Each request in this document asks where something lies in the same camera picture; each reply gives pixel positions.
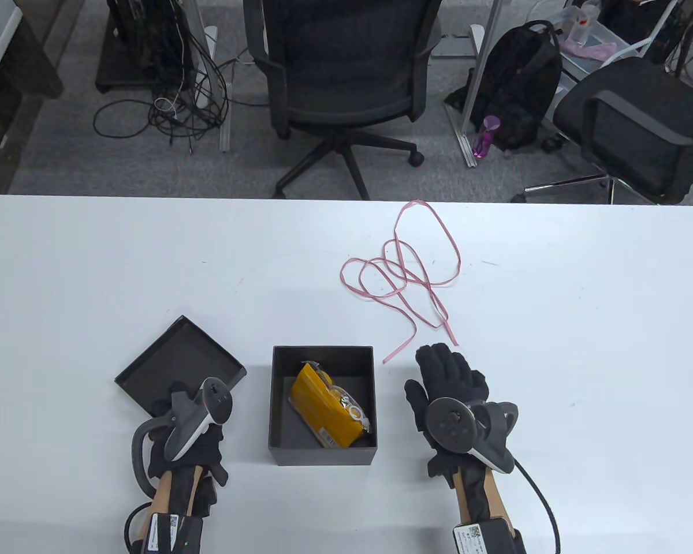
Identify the person's right hand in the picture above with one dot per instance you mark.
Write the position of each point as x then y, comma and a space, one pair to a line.
450, 375

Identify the person's left hand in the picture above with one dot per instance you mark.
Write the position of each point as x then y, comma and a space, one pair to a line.
205, 450

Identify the pink bow ribbon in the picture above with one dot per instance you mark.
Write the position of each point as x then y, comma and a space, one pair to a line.
455, 340

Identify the black gift box lid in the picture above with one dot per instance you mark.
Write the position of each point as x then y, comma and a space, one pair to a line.
179, 358

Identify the black gift box base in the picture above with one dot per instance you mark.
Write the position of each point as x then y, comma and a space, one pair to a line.
323, 456

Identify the orange toy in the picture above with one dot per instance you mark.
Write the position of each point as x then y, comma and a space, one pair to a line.
323, 404

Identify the person's right forearm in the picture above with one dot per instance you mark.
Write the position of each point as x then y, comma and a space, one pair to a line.
495, 497

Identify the person's left forearm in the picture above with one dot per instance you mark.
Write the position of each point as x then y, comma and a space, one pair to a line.
164, 490

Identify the grey right hand controller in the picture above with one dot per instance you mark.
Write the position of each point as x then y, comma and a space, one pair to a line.
450, 424

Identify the grey hand controller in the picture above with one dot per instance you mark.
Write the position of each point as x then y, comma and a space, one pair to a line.
213, 398
450, 424

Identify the grey left hand controller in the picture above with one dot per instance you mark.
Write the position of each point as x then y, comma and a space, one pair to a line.
213, 398

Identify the purple water bottle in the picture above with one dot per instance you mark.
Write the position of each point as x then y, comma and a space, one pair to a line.
486, 138

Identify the black backpack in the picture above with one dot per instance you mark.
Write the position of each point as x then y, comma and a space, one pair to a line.
520, 81

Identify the white desk leg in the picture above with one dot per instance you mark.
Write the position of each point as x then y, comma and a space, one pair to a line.
485, 40
225, 135

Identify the black chair with chrome base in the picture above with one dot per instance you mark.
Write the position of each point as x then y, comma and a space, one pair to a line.
629, 115

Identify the black mesh office chair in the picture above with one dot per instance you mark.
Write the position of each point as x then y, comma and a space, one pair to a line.
335, 69

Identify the pink cloth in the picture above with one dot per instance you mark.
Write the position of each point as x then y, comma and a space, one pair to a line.
595, 51

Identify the clear plastic bin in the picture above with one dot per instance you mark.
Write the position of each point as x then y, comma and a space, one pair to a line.
603, 37

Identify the black computer tower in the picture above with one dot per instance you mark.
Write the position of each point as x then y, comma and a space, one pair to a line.
133, 57

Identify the white power strip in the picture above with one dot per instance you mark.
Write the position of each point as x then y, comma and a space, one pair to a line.
211, 36

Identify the dark desk with white top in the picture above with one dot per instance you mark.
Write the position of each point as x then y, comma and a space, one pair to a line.
29, 63

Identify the black left wrist bracket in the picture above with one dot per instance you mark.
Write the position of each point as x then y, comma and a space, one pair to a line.
208, 496

